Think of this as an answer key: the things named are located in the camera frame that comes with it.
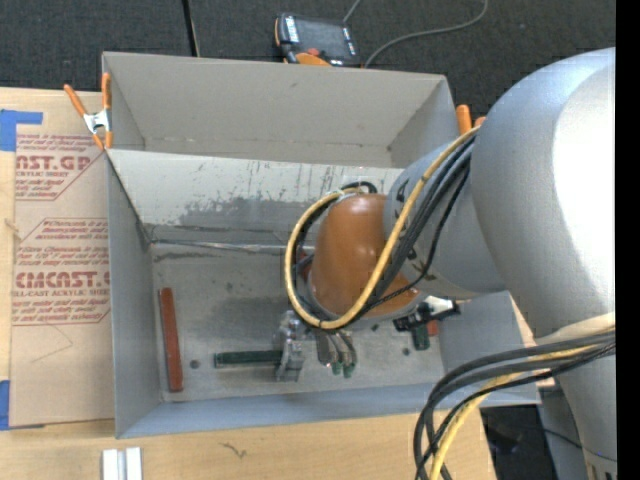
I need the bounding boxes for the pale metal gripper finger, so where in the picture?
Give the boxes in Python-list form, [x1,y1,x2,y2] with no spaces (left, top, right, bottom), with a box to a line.
[274,351,306,384]
[272,310,303,353]

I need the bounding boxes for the dark green block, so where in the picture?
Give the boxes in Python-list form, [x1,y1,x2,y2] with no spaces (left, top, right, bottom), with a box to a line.
[214,350,284,369]

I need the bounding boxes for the red-brown flat block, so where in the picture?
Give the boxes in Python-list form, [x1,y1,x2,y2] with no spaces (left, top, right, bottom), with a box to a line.
[158,287,185,394]

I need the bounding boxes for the grey metal bin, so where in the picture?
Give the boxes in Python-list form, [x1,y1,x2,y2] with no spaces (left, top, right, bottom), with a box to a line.
[101,51,542,440]

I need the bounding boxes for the brown cardboard board red print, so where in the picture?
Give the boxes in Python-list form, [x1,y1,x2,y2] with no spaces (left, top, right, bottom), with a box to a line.
[0,86,117,431]

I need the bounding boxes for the black cylinder on white bracket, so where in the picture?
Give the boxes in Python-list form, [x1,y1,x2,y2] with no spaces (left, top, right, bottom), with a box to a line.
[392,295,461,352]

